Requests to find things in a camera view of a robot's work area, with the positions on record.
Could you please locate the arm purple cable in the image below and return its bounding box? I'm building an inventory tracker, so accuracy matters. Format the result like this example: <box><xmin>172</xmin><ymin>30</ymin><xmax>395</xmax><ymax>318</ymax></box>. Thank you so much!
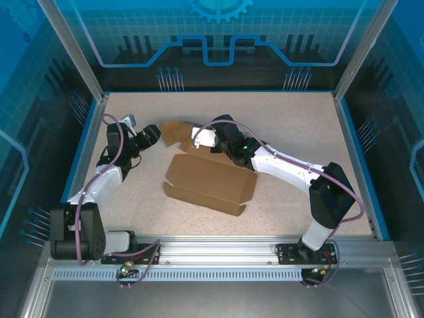
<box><xmin>191</xmin><ymin>121</ymin><xmax>364</xmax><ymax>290</ymax></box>
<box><xmin>75</xmin><ymin>113</ymin><xmax>162</xmax><ymax>290</ymax></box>

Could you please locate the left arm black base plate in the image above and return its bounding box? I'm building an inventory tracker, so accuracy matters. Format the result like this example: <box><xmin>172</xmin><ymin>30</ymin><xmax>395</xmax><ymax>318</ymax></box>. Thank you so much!
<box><xmin>101</xmin><ymin>242</ymin><xmax>162</xmax><ymax>266</ymax></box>

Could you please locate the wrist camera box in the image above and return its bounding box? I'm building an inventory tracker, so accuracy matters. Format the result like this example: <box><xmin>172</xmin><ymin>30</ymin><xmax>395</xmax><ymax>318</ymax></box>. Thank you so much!
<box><xmin>191</xmin><ymin>125</ymin><xmax>217</xmax><ymax>149</ymax></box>
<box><xmin>119</xmin><ymin>113</ymin><xmax>138</xmax><ymax>136</ymax></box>

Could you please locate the brown cardboard box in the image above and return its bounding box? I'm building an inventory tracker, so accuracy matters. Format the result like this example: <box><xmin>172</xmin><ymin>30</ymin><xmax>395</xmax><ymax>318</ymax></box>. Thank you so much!
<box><xmin>158</xmin><ymin>119</ymin><xmax>258</xmax><ymax>218</ymax></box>

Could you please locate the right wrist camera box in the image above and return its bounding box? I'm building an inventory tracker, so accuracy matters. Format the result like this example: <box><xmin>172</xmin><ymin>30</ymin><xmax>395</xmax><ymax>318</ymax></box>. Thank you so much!
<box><xmin>191</xmin><ymin>125</ymin><xmax>217</xmax><ymax>149</ymax></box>

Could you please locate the slotted grey cable duct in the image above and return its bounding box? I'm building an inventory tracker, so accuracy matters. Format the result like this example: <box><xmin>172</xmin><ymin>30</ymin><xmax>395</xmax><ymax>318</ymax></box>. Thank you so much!
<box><xmin>52</xmin><ymin>268</ymin><xmax>304</xmax><ymax>282</ymax></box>

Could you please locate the power connector with green light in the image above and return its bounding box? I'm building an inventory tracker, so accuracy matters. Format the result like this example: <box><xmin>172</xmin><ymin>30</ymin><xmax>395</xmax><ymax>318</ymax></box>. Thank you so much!
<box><xmin>306</xmin><ymin>264</ymin><xmax>332</xmax><ymax>278</ymax></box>
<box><xmin>115</xmin><ymin>261</ymin><xmax>140</xmax><ymax>278</ymax></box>

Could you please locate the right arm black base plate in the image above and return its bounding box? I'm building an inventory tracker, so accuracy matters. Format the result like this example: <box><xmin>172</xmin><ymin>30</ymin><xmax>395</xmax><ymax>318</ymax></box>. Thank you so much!
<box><xmin>276</xmin><ymin>242</ymin><xmax>339</xmax><ymax>266</ymax></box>

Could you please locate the aluminium frame post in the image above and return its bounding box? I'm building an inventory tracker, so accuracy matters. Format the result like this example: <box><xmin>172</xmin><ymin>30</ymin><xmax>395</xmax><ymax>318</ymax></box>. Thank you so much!
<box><xmin>332</xmin><ymin>0</ymin><xmax>400</xmax><ymax>103</ymax></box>
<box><xmin>35</xmin><ymin>0</ymin><xmax>111</xmax><ymax>102</ymax></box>

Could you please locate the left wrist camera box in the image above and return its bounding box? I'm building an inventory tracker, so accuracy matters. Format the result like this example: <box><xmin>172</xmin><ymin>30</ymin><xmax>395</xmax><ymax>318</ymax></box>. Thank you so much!
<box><xmin>119</xmin><ymin>113</ymin><xmax>138</xmax><ymax>136</ymax></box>

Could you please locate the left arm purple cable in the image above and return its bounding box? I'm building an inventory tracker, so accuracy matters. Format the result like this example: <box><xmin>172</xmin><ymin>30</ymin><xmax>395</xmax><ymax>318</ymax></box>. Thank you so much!
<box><xmin>75</xmin><ymin>113</ymin><xmax>162</xmax><ymax>290</ymax></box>

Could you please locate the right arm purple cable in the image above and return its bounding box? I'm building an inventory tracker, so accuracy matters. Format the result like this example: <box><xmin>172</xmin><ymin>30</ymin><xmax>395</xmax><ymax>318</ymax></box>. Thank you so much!
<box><xmin>191</xmin><ymin>121</ymin><xmax>364</xmax><ymax>290</ymax></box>

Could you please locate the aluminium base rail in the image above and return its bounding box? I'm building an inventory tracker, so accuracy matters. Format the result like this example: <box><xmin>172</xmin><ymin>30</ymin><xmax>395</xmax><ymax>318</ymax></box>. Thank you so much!
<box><xmin>42</xmin><ymin>234</ymin><xmax>397</xmax><ymax>266</ymax></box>

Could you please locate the blue table edge strip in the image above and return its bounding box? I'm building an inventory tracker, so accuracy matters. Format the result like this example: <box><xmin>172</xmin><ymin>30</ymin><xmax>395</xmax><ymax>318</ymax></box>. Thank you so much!
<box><xmin>340</xmin><ymin>98</ymin><xmax>391</xmax><ymax>240</ymax></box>
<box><xmin>48</xmin><ymin>98</ymin><xmax>101</xmax><ymax>240</ymax></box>

